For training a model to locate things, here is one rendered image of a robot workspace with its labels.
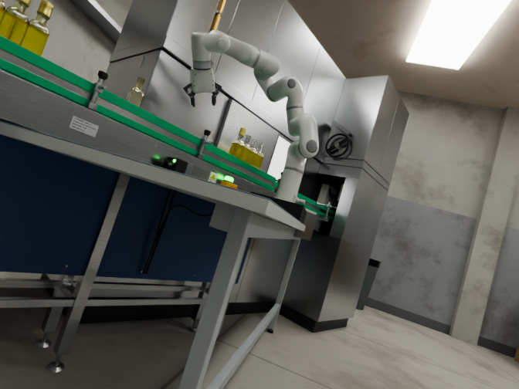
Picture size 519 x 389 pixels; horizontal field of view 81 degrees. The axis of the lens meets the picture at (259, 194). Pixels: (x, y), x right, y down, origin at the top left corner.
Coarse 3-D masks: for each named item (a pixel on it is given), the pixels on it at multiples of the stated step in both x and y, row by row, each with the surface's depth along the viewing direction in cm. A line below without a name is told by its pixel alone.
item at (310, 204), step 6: (276, 186) 194; (300, 198) 216; (306, 198) 221; (300, 204) 217; (306, 204) 223; (312, 204) 229; (312, 210) 230; (318, 210) 238; (324, 210) 245; (330, 210) 251; (330, 216) 253
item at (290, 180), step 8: (288, 176) 140; (296, 176) 140; (280, 184) 141; (288, 184) 139; (296, 184) 140; (280, 192) 140; (288, 192) 139; (296, 192) 140; (288, 200) 138; (296, 200) 139; (304, 200) 139
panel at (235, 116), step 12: (228, 108) 176; (240, 108) 181; (228, 120) 176; (240, 120) 183; (252, 120) 190; (228, 132) 177; (252, 132) 192; (264, 132) 200; (276, 132) 209; (216, 144) 174; (228, 144) 179; (264, 144) 202; (264, 156) 204; (264, 168) 206
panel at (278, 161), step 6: (282, 138) 215; (276, 144) 212; (282, 144) 216; (288, 144) 222; (276, 150) 213; (282, 150) 217; (276, 156) 214; (282, 156) 219; (276, 162) 215; (282, 162) 220; (270, 168) 212; (276, 168) 217; (282, 168) 221; (270, 174) 213; (276, 174) 218
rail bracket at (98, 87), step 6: (102, 72) 98; (102, 78) 98; (96, 84) 97; (102, 84) 99; (96, 90) 97; (102, 90) 99; (96, 96) 98; (90, 102) 98; (90, 108) 97; (96, 108) 98
